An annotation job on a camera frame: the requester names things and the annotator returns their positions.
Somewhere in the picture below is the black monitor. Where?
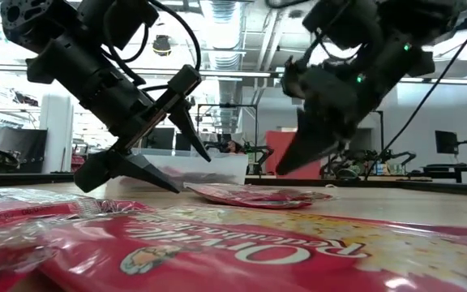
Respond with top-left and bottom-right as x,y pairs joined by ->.
142,127 -> 177,151

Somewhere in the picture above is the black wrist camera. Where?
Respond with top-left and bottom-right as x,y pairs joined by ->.
78,0 -> 161,52
301,0 -> 383,52

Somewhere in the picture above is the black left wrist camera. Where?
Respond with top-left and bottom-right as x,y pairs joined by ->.
78,0 -> 161,52

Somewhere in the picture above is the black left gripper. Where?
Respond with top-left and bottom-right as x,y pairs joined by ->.
25,35 -> 213,195

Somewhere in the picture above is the black desk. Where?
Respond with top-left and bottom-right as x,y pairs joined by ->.
422,161 -> 467,183

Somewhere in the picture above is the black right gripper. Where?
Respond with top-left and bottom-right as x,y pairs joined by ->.
276,55 -> 397,176

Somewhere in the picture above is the black monitor on arm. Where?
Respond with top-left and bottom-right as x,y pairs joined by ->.
434,129 -> 467,167

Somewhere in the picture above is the clear plastic bin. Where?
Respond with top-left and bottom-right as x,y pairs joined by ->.
130,148 -> 250,188

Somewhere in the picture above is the red panel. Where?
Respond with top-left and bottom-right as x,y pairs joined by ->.
264,130 -> 323,180

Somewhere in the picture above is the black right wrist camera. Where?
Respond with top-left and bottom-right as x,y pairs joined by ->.
301,0 -> 383,52

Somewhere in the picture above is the black covered table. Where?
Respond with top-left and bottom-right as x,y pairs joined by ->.
0,127 -> 49,174

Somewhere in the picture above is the black ceiling spotlight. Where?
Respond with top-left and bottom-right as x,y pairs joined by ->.
152,34 -> 173,57

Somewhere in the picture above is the black aluminium table frame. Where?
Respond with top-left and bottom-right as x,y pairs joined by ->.
0,172 -> 467,199

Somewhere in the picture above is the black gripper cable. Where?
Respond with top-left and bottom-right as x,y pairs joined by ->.
101,0 -> 203,88

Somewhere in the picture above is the red popcorn bag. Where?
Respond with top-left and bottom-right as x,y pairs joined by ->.
34,204 -> 467,292
0,187 -> 153,292
183,182 -> 335,211

